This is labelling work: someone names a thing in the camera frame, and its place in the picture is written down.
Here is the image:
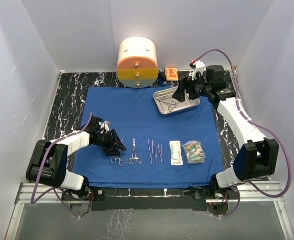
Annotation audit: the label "aluminium frame rail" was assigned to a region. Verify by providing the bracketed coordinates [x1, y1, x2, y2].
[5, 183, 294, 240]

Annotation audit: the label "remaining ring-handled clamp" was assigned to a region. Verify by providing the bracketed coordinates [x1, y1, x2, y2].
[110, 149, 125, 167]

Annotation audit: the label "green clear supply packet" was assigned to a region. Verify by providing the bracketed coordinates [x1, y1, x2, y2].
[183, 143, 200, 164]

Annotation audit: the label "small orange spiral notebook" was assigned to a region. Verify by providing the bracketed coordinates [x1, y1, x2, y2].
[164, 67, 179, 81]

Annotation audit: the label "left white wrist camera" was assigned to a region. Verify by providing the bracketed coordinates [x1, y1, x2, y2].
[98, 121, 110, 134]

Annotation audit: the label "steel forceps ring handles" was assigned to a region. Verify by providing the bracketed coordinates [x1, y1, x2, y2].
[127, 138, 142, 165]

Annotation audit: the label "blue surgical cloth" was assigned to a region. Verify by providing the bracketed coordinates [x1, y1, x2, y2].
[73, 87, 223, 189]

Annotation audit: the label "steel tweezers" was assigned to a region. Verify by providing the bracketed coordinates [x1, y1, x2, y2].
[158, 144, 162, 162]
[154, 144, 158, 165]

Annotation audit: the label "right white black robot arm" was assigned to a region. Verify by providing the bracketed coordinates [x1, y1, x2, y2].
[172, 65, 279, 199]

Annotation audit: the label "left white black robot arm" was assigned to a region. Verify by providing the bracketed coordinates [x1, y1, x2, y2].
[25, 115, 126, 200]

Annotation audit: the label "long white green pouch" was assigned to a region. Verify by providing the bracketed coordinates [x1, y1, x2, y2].
[169, 140, 183, 166]

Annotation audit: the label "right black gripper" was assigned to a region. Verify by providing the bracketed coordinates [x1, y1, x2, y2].
[173, 72, 212, 103]

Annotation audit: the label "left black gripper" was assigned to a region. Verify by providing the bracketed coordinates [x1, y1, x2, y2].
[93, 130, 125, 156]

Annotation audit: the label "blue black clip tool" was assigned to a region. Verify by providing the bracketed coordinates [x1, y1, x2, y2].
[157, 71, 167, 86]

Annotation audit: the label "steel instrument tray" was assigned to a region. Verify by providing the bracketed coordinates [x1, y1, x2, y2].
[153, 86, 200, 116]

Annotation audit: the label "white blue supply packet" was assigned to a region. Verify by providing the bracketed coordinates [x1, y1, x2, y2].
[182, 140, 206, 162]

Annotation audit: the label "round three-drawer storage box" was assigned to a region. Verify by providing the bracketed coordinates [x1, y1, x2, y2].
[116, 36, 159, 89]

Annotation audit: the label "long serrated steel forceps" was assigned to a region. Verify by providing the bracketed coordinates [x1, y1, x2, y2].
[148, 139, 153, 165]

